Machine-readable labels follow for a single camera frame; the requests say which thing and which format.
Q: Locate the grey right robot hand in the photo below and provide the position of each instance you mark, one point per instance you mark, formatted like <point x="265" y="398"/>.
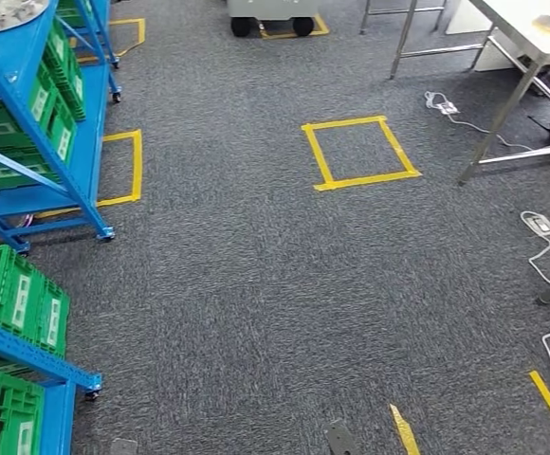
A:
<point x="342" y="441"/>

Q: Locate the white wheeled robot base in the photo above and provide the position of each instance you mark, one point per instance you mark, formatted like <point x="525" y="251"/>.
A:
<point x="270" y="7"/>

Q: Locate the blue metal shelf rack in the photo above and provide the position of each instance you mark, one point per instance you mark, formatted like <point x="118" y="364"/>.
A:
<point x="107" y="44"/>
<point x="57" y="414"/>
<point x="92" y="157"/>

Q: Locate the yellow floor tape strip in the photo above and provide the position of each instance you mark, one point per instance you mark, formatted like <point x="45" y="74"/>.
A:
<point x="405" y="433"/>

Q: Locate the white power adapter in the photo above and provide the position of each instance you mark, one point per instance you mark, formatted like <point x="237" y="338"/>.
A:
<point x="447" y="108"/>

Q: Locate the white cabinet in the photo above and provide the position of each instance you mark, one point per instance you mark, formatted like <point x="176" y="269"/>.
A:
<point x="464" y="16"/>

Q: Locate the steel table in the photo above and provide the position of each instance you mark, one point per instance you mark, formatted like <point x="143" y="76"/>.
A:
<point x="516" y="25"/>

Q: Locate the grey plastic wheel hubcap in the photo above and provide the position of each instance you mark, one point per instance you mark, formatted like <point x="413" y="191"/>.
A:
<point x="0" y="12"/>

